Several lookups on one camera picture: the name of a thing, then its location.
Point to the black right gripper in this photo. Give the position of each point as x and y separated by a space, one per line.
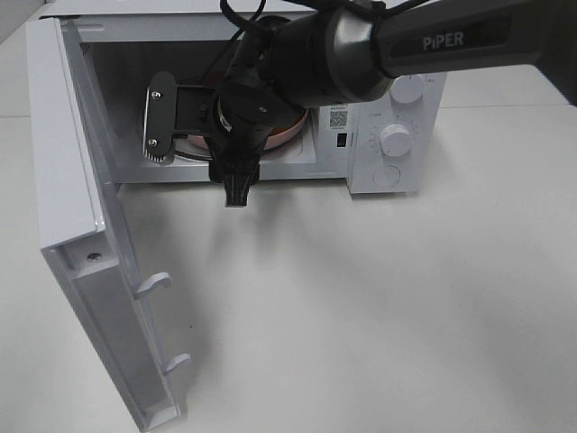
243 118

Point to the pink round plate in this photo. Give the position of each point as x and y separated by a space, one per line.
278 137

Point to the round white door button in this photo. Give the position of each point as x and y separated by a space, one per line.
387 177

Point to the white microwave door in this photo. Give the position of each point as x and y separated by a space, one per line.
84 236

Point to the white microwave knob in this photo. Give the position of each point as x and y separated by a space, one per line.
395 140
407 89

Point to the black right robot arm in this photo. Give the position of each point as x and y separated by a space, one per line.
345 52

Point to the glass microwave turntable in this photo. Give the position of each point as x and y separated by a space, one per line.
192 148

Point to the white microwave oven body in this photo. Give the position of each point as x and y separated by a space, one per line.
90 65

